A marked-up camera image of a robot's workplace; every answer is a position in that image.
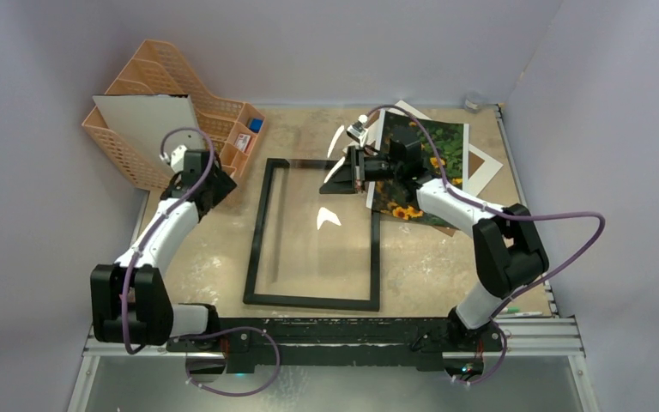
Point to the orange plastic file organizer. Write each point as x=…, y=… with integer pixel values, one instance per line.
x=158, y=67

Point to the brown backing board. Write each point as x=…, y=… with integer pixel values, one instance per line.
x=474, y=165

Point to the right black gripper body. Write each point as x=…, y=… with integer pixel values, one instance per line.
x=357, y=168

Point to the white pen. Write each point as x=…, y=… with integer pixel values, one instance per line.
x=524, y=314

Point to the blue small box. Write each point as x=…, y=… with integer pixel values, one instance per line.
x=255, y=125

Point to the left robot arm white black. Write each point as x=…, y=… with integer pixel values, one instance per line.
x=130, y=304

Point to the clear glass pane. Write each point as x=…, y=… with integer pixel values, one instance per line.
x=314, y=245

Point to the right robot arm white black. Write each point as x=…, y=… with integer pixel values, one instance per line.
x=508, y=250

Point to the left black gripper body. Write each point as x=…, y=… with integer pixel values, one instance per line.
x=220, y=185

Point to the red white small box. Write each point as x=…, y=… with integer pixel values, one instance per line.
x=242, y=142

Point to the sunflower photo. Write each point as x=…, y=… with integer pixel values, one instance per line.
x=449, y=148

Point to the white mat board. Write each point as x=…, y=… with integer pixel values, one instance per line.
x=482, y=167

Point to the black picture frame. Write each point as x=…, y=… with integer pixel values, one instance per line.
x=251, y=297

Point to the white folder board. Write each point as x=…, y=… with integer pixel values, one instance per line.
x=152, y=124

